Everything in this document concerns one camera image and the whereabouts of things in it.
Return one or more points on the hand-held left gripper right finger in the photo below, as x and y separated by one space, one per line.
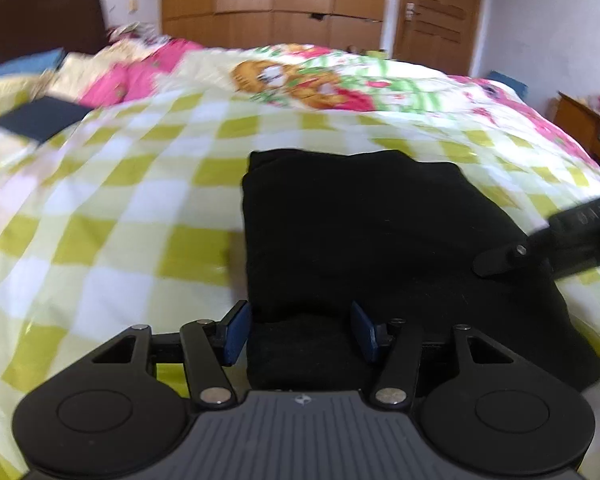
362 332

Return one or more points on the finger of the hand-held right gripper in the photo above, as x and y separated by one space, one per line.
505 257

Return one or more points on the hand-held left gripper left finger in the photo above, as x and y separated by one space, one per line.
236 332

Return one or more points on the black pants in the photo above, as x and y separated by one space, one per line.
380 250

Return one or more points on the wooden nightstand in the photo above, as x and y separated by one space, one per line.
582 130

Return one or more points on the checkered printed bed blanket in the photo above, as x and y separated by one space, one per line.
130 210

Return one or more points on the blue foam board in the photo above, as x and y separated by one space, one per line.
505 82

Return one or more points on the wooden door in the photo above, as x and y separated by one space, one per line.
437 15

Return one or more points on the pink and cream pillow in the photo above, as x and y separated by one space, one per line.
125 72

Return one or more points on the dark blue folded cloth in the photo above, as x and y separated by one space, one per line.
42 120

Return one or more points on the blue pillow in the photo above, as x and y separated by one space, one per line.
20 65

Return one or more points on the dark brown headboard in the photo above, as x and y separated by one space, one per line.
35 15

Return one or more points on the white wall socket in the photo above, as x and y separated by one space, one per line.
132 7

